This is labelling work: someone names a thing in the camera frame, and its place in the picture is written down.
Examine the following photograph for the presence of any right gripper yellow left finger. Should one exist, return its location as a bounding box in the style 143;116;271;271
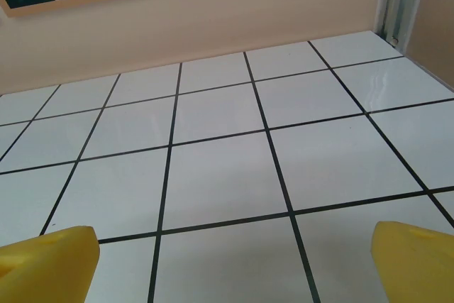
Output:
0;225;101;303

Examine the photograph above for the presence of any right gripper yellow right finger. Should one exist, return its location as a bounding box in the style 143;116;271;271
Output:
370;221;454;303

